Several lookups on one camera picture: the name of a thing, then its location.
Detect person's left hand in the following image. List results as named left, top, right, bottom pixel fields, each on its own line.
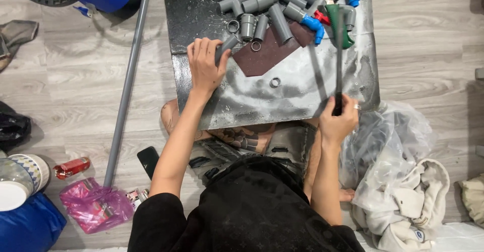
left=187, top=37, right=232, bottom=96

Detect person's right hand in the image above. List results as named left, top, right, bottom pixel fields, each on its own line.
left=319, top=94, right=360, bottom=147

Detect short grey pipe piece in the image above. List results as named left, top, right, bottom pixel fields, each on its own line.
left=214, top=34, right=243, bottom=66

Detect green handled hand saw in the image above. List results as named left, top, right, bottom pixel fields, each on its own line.
left=324, top=4, right=356, bottom=117

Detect person's grey denim shorts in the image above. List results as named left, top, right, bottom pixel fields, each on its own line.
left=188, top=120, right=319, bottom=186

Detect clear plastic bag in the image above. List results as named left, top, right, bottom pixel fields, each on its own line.
left=338, top=100, right=436, bottom=212

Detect brown sandpaper sheet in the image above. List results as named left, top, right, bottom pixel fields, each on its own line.
left=231, top=20, right=317, bottom=78

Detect black metal work board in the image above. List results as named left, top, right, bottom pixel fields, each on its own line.
left=163, top=0, right=381, bottom=131

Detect person's tattooed left leg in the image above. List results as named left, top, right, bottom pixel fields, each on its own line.
left=160, top=98, right=277, bottom=155

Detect long grey pipe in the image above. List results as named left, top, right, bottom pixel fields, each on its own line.
left=103, top=0, right=154, bottom=188

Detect pile of grey pipe fittings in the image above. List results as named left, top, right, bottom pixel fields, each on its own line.
left=207, top=0, right=357, bottom=44

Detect red pipe fitting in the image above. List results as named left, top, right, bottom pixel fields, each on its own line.
left=313, top=10, right=331, bottom=26

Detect black phone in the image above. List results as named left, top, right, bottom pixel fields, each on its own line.
left=136, top=146, right=161, bottom=181

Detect white crumpled garment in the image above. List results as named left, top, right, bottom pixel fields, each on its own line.
left=351, top=158, right=451, bottom=252

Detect person's black shirt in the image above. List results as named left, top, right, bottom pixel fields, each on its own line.
left=127, top=155, right=366, bottom=252

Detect small printed packet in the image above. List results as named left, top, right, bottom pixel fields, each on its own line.
left=126, top=188, right=150, bottom=211

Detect beige cushion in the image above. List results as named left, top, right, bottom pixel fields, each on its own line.
left=458, top=173, right=484, bottom=228

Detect red can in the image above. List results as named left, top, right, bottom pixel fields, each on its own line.
left=52, top=156, right=92, bottom=180

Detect white plastic sheet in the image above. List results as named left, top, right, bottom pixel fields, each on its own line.
left=355, top=221, right=484, bottom=252

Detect pink plastic bag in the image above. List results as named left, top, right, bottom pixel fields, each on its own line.
left=59, top=177, right=135, bottom=235

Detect grey cloth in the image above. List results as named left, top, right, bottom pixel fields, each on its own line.
left=0, top=20, right=40, bottom=73

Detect patterned white bowl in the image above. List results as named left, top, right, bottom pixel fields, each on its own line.
left=8, top=153, right=51, bottom=197

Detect black plastic bag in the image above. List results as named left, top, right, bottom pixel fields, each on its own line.
left=0, top=101, right=32, bottom=153

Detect clear jar with white lid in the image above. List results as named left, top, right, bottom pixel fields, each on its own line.
left=0, top=157, right=35, bottom=212

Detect blue fabric bag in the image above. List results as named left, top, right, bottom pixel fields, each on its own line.
left=0, top=192, right=68, bottom=252

